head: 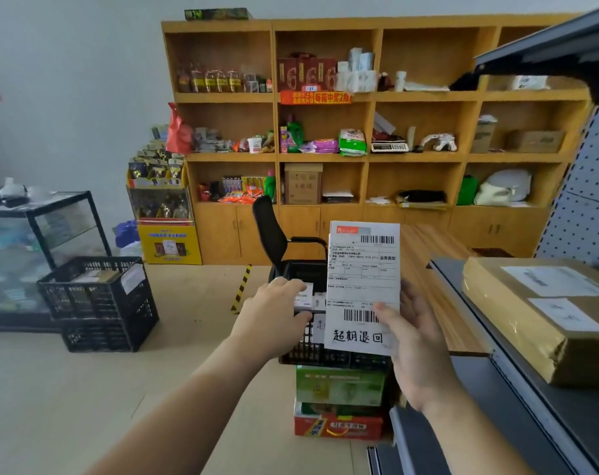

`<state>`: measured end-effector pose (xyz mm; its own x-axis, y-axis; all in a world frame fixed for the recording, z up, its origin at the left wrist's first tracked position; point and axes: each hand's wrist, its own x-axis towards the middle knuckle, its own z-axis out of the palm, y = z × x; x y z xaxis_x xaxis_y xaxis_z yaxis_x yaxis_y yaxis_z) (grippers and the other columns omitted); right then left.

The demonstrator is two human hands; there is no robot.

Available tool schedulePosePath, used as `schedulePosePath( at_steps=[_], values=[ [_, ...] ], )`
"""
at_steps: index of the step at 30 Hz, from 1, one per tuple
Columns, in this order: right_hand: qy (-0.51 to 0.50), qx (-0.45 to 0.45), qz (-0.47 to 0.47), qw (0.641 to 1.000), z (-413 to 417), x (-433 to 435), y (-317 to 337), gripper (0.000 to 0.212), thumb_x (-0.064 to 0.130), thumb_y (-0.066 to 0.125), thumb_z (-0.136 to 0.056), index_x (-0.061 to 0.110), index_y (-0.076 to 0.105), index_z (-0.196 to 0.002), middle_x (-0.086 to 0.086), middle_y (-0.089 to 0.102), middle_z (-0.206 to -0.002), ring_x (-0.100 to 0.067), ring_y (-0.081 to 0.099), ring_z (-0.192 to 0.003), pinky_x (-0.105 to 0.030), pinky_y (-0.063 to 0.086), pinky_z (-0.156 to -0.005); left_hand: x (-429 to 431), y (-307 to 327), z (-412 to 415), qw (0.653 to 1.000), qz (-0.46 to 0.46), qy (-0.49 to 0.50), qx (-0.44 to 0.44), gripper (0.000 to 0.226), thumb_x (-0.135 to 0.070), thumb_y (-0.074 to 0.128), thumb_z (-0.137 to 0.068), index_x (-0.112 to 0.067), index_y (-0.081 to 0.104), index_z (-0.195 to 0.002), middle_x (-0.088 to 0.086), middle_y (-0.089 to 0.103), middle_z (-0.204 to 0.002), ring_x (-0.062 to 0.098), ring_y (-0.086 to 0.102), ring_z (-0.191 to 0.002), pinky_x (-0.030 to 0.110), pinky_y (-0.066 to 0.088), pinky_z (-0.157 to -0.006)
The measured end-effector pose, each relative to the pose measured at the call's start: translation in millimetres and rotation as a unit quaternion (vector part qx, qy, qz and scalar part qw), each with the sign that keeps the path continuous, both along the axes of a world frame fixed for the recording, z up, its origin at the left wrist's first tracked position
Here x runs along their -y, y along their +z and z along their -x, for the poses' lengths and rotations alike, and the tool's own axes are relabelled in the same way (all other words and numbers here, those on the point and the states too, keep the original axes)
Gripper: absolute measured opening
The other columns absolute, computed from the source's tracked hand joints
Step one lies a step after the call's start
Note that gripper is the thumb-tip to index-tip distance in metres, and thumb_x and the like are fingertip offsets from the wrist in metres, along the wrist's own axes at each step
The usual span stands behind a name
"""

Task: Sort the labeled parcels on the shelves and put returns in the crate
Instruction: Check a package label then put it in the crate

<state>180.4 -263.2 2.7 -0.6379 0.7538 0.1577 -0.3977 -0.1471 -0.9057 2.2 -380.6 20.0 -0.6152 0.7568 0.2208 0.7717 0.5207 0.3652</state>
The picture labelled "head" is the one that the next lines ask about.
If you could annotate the green bottle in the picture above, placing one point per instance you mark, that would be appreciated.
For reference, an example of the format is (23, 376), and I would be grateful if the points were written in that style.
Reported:
(269, 186)

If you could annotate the white cylinder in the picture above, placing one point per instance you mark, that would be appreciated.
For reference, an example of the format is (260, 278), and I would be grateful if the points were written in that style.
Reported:
(401, 81)

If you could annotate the white plastic bag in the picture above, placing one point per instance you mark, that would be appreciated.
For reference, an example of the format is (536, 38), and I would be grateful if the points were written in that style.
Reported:
(131, 248)

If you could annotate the brown labelled parcel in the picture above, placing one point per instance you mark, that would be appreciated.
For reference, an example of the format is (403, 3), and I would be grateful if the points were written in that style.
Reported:
(517, 311)

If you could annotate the black mesh office chair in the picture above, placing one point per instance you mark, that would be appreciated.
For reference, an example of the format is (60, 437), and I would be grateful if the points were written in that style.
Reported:
(267, 227)

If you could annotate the white electronic scale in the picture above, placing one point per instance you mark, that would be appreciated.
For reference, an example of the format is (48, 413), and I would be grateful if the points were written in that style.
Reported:
(389, 145)

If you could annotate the wooden wall cabinet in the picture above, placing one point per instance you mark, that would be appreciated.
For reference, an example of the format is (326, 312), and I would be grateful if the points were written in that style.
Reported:
(220, 237)

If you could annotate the green red printed carton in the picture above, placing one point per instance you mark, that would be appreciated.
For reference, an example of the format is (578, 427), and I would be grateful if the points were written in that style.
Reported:
(339, 400)

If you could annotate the purple packets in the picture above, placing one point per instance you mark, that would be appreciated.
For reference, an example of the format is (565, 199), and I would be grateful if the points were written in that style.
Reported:
(321, 146)

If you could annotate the dark brown flat case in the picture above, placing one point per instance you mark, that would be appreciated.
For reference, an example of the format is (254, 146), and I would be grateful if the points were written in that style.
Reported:
(492, 252)

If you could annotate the wooden desk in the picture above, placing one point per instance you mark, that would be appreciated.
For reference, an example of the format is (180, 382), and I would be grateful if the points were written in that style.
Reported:
(428, 242)

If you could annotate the black framed glass case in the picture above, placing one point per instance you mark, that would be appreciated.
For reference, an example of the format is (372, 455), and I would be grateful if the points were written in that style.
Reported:
(12, 252)

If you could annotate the green white bag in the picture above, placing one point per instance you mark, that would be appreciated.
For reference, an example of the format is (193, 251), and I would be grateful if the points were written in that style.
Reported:
(352, 142)

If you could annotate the tall green packet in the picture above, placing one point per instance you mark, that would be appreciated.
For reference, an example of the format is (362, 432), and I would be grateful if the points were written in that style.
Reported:
(295, 135)

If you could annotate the small flat cardboard carton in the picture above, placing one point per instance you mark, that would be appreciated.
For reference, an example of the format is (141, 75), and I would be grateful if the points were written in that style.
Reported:
(535, 141)

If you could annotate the blue bag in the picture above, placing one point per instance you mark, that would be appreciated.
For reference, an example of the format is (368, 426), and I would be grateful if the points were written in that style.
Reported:
(127, 232)

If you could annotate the person's left forearm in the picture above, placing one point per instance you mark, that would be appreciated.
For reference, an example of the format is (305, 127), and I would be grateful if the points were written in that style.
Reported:
(180, 415)

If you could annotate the black yellow bundle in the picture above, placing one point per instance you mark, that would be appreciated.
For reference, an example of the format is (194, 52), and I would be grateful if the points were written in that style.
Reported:
(422, 197)

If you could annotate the upright cardboard carton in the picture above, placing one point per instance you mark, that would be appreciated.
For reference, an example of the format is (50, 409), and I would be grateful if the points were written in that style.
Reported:
(303, 184)

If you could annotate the person's left hand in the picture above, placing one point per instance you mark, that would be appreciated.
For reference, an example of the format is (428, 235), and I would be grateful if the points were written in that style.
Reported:
(269, 326)

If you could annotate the grey metal pegboard shelf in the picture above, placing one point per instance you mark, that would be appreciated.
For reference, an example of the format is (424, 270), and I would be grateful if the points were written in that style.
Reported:
(591, 168)

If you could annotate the pink packet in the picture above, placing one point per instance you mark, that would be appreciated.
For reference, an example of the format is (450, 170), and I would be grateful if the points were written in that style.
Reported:
(283, 139)

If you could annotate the handwritten white paper label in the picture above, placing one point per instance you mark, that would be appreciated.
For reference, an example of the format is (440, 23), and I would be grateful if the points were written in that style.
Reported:
(319, 328)

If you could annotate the white figurine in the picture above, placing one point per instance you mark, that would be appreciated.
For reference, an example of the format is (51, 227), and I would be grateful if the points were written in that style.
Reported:
(438, 142)

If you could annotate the white cloth bag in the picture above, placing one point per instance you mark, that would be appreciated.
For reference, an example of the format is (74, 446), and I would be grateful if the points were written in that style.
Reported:
(502, 187)

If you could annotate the white printed box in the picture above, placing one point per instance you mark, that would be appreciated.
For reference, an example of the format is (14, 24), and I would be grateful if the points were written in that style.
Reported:
(363, 262)

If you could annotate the grey foil packets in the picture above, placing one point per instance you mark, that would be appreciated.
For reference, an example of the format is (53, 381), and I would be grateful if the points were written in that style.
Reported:
(212, 141)

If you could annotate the tall brown carton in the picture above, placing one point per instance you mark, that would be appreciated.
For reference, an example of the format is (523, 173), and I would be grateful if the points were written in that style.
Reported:
(485, 135)

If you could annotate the white crumpled paper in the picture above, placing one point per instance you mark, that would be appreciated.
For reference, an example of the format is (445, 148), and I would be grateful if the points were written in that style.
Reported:
(380, 200)

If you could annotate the person's right hand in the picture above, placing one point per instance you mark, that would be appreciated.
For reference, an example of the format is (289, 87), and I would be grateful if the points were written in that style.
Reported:
(423, 366)

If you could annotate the pile of red snack packets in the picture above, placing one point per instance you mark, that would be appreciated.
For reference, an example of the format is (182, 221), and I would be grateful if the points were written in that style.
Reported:
(235, 192)

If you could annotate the black cloth item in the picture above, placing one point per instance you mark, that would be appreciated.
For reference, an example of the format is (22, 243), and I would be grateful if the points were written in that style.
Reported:
(465, 83)

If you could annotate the row of dark packaged jars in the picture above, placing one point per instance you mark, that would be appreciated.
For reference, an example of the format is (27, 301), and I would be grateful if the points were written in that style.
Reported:
(220, 81)

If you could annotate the white crumpled item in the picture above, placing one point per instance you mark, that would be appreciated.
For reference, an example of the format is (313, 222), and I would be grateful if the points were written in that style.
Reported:
(527, 83)

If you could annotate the red yellow banner strip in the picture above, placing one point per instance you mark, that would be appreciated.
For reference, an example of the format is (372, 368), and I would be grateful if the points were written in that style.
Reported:
(315, 97)

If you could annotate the yellow display stand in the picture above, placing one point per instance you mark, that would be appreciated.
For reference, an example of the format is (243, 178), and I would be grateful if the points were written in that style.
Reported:
(168, 242)

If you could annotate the stack of white paper rolls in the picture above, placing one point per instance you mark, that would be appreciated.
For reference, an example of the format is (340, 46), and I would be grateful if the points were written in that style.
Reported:
(357, 74)

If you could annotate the red gold gift carton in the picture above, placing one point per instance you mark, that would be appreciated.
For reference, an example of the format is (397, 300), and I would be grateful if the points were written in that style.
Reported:
(306, 74)

